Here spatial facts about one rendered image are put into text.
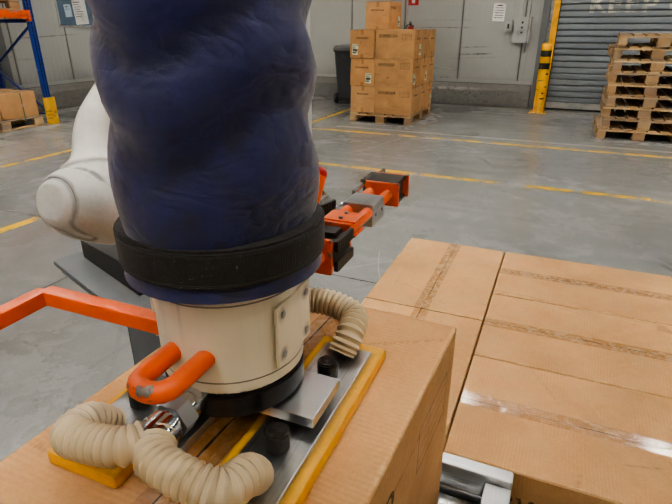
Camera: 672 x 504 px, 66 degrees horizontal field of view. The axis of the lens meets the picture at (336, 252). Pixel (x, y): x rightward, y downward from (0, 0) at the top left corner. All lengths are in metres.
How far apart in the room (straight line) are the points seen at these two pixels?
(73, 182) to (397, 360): 0.53
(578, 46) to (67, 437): 10.16
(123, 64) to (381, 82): 7.87
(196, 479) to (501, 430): 0.92
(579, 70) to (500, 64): 1.35
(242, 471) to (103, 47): 0.40
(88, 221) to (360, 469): 0.52
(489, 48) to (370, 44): 3.01
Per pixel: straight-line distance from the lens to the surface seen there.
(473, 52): 10.69
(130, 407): 0.71
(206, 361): 0.57
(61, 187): 0.84
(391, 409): 0.70
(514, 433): 1.33
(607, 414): 1.46
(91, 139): 0.92
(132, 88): 0.48
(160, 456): 0.54
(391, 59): 8.24
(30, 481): 0.70
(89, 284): 1.58
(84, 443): 0.59
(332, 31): 11.54
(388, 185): 1.10
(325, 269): 0.80
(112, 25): 0.49
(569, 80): 10.45
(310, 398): 0.64
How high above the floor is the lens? 1.40
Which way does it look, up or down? 24 degrees down
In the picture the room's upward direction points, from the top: straight up
